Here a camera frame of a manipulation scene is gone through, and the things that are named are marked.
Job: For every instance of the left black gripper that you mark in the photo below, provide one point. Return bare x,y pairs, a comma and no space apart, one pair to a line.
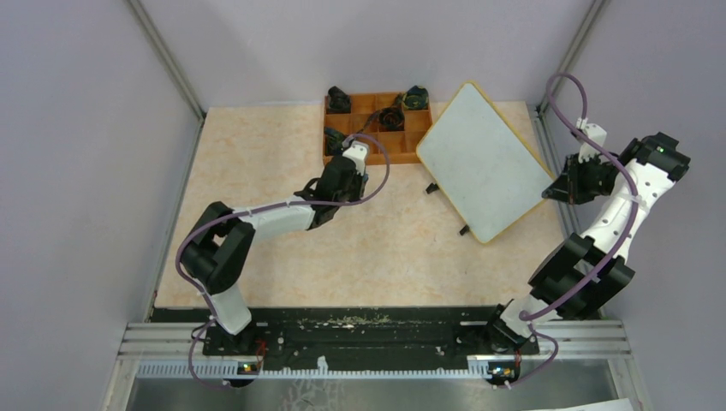
358,177

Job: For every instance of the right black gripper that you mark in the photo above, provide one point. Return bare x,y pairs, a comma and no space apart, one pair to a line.
566,186

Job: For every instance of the yellow framed whiteboard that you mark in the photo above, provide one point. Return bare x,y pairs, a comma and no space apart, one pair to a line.
479,161

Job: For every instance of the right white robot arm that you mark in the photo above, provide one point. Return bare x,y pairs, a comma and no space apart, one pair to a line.
589,269

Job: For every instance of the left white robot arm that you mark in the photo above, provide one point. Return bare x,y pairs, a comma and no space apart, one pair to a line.
214,253

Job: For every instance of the black whiteboard foot upper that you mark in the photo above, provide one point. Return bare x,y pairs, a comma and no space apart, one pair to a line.
431,188

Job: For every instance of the dark rolled cloth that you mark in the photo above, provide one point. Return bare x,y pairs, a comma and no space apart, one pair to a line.
338,102
415,98
335,142
391,119

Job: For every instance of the orange compartment tray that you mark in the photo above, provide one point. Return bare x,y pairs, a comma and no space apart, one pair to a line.
400,146

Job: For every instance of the dark rolled cloth top left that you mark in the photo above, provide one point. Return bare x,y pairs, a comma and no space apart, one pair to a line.
338,102

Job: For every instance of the dark rolled cloth centre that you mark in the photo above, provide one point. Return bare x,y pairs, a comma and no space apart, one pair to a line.
391,119

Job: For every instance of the dark rolled cloth top right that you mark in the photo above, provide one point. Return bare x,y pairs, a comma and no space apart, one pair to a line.
415,98

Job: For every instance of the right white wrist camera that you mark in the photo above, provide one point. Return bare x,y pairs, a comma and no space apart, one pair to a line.
594,133

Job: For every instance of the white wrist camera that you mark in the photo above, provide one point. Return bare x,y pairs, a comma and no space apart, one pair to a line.
358,153
594,133

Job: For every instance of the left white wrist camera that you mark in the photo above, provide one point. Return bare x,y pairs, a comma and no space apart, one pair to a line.
358,153

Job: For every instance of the aluminium front rail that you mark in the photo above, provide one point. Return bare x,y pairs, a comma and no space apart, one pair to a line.
585,366

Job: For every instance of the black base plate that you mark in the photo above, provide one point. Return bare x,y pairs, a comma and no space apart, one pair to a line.
377,339

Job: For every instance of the right aluminium corner post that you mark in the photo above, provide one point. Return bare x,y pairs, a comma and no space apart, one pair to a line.
591,18

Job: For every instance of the aluminium corner post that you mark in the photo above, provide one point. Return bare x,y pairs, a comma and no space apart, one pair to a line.
591,18
166,57

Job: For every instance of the left aluminium corner post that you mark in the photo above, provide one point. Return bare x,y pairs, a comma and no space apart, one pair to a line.
166,57

